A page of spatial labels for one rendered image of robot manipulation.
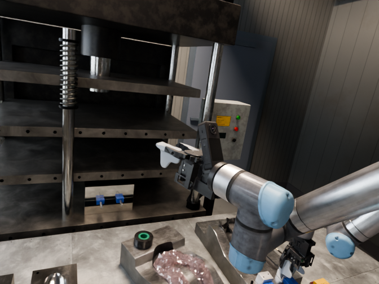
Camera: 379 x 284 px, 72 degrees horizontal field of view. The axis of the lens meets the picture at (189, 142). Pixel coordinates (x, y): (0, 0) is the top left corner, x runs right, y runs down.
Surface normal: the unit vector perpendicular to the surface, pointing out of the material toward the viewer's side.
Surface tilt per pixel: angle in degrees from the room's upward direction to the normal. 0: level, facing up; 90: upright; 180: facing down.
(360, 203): 104
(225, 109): 90
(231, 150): 90
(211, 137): 59
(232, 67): 90
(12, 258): 0
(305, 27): 90
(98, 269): 0
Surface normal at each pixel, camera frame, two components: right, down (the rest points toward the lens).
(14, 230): 0.14, -0.95
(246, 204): -0.74, 0.08
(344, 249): -0.48, 0.18
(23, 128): 0.40, 0.30
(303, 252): -0.91, -0.01
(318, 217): -0.56, 0.38
